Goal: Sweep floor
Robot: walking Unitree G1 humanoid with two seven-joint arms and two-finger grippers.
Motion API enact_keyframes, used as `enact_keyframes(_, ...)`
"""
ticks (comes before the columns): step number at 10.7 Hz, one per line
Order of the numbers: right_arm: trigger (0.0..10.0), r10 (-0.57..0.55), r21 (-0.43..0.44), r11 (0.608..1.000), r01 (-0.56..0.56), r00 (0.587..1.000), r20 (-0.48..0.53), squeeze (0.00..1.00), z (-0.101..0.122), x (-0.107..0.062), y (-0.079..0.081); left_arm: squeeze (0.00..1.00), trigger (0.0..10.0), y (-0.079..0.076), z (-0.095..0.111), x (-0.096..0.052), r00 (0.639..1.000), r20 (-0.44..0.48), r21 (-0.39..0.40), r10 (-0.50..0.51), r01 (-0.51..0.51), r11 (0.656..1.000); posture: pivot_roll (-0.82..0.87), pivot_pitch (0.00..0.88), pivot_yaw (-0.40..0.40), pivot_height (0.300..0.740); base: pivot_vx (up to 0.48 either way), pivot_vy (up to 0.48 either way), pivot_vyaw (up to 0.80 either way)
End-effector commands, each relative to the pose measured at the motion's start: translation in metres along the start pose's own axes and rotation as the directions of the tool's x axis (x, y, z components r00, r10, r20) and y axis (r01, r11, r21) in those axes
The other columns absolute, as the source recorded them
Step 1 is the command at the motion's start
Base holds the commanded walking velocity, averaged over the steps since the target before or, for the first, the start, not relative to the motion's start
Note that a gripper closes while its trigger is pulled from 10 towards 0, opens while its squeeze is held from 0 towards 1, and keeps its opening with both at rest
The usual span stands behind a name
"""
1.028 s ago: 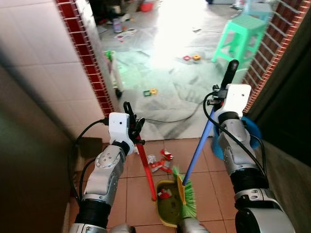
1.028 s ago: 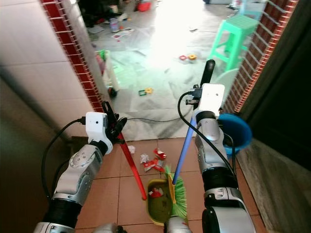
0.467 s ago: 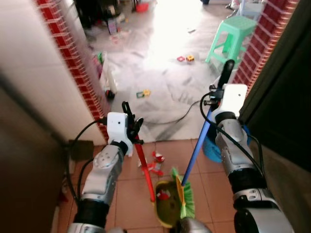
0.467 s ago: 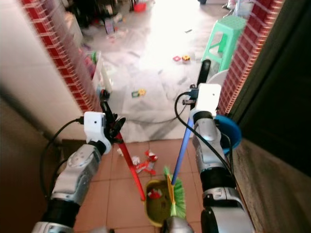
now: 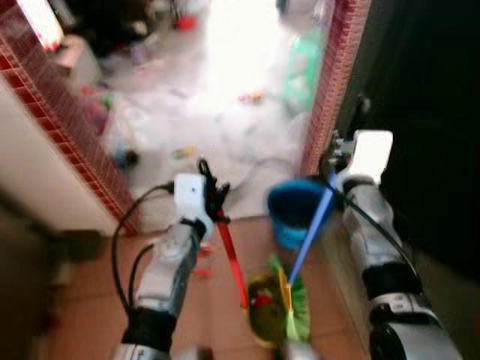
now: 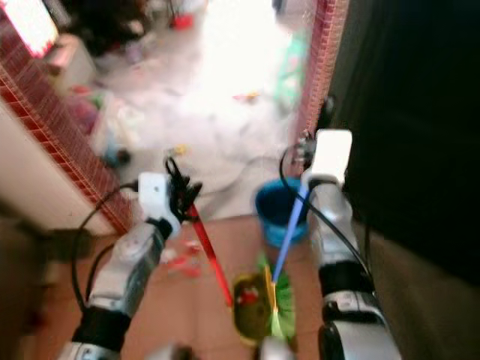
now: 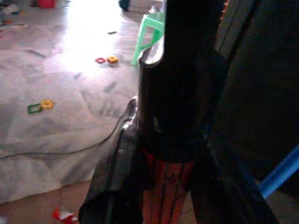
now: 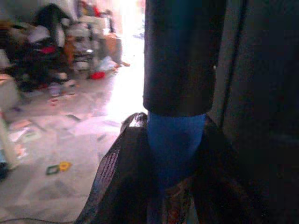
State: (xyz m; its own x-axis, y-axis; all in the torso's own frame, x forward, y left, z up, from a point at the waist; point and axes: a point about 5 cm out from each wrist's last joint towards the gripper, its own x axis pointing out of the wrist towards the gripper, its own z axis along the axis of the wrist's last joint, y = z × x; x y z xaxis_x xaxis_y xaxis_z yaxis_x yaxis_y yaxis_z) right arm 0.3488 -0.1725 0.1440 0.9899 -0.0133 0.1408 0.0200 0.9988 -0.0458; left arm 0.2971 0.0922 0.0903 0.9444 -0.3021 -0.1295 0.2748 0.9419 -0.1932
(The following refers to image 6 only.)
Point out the orange toy on floor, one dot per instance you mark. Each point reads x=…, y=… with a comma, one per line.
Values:
x=247, y=96

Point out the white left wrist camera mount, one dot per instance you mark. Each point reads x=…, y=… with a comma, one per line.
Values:
x=154, y=196

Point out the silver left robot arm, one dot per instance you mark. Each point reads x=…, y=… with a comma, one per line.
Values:
x=131, y=270

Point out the blue plastic bucket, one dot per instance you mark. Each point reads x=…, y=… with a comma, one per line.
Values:
x=270, y=214

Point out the beige cardboard box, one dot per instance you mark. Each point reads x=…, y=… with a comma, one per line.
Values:
x=71, y=61

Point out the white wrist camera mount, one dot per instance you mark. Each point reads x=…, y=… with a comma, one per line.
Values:
x=332, y=154
x=154, y=196

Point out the red paper scraps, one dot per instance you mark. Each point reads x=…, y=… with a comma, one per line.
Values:
x=180, y=259

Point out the red container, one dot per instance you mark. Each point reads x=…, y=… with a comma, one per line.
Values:
x=181, y=21

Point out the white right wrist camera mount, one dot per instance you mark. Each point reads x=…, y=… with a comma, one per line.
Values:
x=332, y=154

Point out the pink plastic item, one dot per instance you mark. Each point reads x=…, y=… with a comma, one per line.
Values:
x=82, y=112

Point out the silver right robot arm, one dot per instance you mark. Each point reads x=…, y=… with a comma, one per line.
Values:
x=341, y=247

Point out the small yellow floor item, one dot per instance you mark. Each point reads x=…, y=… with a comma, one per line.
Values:
x=180, y=150

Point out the green plastic bag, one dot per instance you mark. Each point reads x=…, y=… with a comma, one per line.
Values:
x=291, y=71

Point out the white plastic bag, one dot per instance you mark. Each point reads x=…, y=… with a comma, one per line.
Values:
x=120, y=124

